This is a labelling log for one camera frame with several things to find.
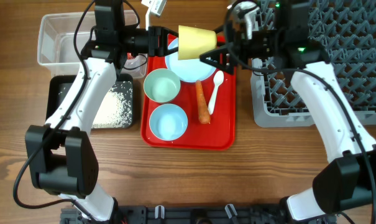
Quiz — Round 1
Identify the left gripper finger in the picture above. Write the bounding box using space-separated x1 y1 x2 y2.
160 45 178 57
160 27 179 42

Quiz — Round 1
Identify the yellow plastic cup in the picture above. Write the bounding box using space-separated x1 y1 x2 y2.
178 26 217 60

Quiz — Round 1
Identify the green bowl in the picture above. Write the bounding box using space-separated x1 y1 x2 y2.
144 68 181 103

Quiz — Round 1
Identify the orange carrot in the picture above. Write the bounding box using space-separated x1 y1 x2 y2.
195 80 211 124

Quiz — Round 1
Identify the light blue bowl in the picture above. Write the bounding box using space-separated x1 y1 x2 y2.
149 104 188 141

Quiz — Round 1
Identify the white rice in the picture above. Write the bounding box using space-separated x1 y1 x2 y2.
92 81 133 129

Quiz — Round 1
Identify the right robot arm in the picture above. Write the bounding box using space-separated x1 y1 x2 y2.
199 1 376 223

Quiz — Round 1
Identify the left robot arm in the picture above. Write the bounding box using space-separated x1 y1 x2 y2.
22 1 173 223

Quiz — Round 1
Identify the grey dishwasher rack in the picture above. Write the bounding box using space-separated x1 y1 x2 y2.
250 0 376 128

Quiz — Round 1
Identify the white plastic spoon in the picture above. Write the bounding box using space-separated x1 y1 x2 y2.
208 70 224 115

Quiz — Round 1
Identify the light blue plate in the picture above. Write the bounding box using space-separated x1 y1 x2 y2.
165 52 216 83

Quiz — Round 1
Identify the black plastic tray bin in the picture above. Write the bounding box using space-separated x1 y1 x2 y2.
46 73 133 118

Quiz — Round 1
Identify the clear plastic bin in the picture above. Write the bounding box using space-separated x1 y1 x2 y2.
37 10 147 78

